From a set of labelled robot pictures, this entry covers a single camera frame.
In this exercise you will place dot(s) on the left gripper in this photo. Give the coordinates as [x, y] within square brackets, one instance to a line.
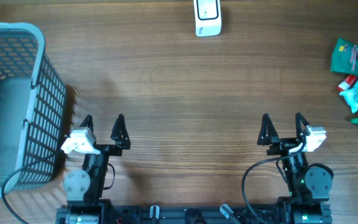
[121, 141]

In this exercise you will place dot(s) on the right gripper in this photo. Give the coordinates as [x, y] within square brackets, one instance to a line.
[283, 144]

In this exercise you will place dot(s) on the red snack packet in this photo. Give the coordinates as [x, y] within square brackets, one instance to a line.
[347, 82]

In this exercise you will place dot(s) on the green 3M glove packet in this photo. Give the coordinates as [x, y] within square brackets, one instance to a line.
[344, 58]

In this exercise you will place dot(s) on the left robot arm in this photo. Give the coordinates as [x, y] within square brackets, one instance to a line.
[84, 187]

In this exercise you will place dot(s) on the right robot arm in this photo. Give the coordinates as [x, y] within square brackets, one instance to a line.
[308, 184]

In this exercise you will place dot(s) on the white barcode scanner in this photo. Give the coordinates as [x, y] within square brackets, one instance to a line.
[208, 17]

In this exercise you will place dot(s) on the grey plastic shopping basket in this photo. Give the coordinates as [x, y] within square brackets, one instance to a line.
[32, 104]

